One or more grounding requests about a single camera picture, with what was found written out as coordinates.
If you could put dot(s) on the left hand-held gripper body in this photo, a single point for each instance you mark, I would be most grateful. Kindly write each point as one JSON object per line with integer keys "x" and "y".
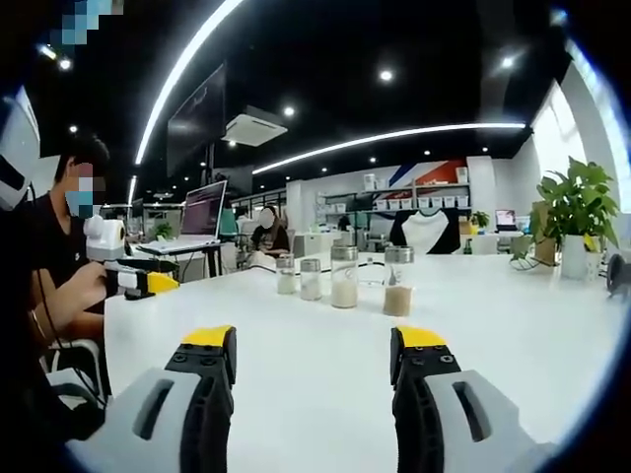
{"x": 109, "y": 239}

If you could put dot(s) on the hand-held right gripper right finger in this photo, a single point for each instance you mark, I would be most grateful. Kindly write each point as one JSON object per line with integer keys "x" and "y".
{"x": 443, "y": 414}

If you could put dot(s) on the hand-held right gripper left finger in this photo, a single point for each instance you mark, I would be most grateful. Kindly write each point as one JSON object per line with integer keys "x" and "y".
{"x": 148, "y": 409}

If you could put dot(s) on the tall seasoning bottle brown powder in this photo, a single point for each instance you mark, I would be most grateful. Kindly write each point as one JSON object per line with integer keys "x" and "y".
{"x": 398, "y": 286}

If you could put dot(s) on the small seasoning bottle white powder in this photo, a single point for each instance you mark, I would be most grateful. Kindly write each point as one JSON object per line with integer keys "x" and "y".
{"x": 311, "y": 281}
{"x": 286, "y": 276}

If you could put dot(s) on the tall seasoning bottle white grains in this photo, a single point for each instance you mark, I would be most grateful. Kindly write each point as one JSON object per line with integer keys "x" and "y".
{"x": 344, "y": 281}

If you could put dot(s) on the person's left hand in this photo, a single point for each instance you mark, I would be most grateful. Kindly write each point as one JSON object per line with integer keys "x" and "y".
{"x": 89, "y": 287}

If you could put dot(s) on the person's body in black shirt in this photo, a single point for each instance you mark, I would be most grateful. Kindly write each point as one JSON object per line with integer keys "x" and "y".
{"x": 49, "y": 231}

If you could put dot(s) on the black laptop stand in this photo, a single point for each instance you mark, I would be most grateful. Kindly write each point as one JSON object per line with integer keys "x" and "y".
{"x": 213, "y": 261}

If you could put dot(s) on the open silver laptop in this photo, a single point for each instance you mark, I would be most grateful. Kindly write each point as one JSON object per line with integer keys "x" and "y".
{"x": 202, "y": 217}

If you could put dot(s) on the white chair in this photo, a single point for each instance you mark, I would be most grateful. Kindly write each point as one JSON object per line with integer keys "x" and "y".
{"x": 74, "y": 362}

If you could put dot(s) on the white worn device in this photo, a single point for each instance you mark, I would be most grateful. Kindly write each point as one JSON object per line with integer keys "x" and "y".
{"x": 12, "y": 182}

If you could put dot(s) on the hanging black screen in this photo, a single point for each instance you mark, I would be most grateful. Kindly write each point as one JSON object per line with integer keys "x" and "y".
{"x": 197, "y": 123}

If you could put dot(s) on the ceiling air conditioner unit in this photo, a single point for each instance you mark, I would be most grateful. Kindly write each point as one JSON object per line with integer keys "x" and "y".
{"x": 254, "y": 127}

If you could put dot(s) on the black and white shirt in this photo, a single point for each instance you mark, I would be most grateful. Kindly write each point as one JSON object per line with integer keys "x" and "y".
{"x": 426, "y": 231}

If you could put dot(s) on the long curved ceiling light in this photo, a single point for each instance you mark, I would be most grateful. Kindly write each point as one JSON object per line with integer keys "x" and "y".
{"x": 182, "y": 69}

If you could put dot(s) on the small green plant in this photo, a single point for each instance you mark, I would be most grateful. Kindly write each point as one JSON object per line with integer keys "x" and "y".
{"x": 480, "y": 218}

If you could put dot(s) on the lit computer monitor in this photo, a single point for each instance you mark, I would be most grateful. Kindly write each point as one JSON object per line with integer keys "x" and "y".
{"x": 505, "y": 218}

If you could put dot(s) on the brown cardboard box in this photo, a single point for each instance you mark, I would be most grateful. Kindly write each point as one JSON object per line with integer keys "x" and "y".
{"x": 542, "y": 231}

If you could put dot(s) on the dark round object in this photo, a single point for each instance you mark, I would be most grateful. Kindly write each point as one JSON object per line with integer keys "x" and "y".
{"x": 616, "y": 276}

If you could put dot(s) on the shelf with white bins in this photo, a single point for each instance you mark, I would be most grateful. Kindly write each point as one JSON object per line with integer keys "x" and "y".
{"x": 416, "y": 194}

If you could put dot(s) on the green potted plant white pot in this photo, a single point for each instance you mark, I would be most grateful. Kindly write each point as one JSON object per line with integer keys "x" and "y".
{"x": 577, "y": 202}

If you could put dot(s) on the straight ceiling light strip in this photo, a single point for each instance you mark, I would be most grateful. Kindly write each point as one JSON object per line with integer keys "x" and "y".
{"x": 389, "y": 138}

